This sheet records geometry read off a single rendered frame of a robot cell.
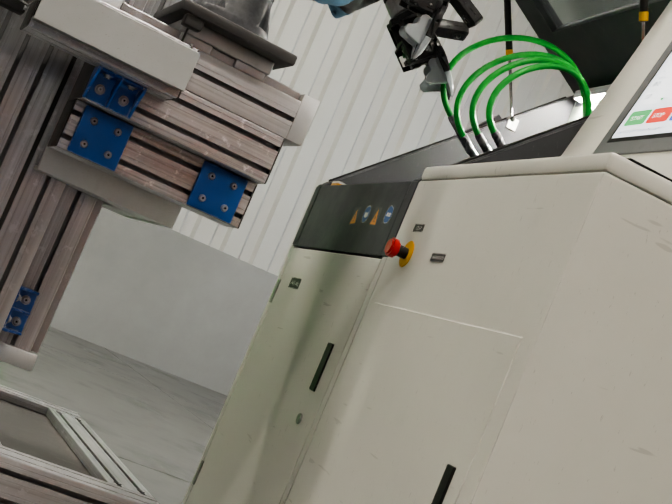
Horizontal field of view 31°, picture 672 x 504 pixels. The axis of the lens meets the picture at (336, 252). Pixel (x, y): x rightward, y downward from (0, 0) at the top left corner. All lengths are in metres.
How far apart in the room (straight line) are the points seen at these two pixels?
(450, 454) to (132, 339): 7.47
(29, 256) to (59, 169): 0.18
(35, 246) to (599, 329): 1.08
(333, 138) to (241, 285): 1.37
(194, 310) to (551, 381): 7.64
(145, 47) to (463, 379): 0.74
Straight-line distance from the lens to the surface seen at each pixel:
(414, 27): 2.56
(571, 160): 1.78
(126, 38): 1.99
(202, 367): 9.29
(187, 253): 9.15
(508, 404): 1.64
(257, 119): 2.17
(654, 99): 2.28
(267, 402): 2.63
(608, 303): 1.69
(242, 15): 2.16
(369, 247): 2.41
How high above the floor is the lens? 0.57
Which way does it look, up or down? 5 degrees up
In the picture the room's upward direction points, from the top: 23 degrees clockwise
